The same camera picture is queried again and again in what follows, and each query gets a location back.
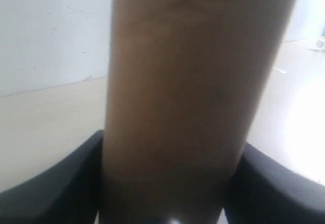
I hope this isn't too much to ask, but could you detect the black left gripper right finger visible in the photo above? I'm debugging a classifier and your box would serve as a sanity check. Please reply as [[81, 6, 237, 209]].
[[224, 144, 324, 224]]

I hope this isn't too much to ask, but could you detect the white rectangular tray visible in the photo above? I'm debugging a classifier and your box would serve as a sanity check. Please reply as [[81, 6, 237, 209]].
[[308, 36, 325, 52]]

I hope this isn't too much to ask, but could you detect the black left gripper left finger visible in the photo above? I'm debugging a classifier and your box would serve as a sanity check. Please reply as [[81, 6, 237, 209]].
[[1, 130, 103, 223]]

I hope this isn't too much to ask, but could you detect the brown cardboard tube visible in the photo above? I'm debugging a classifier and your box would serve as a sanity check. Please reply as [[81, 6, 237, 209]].
[[99, 0, 296, 223]]

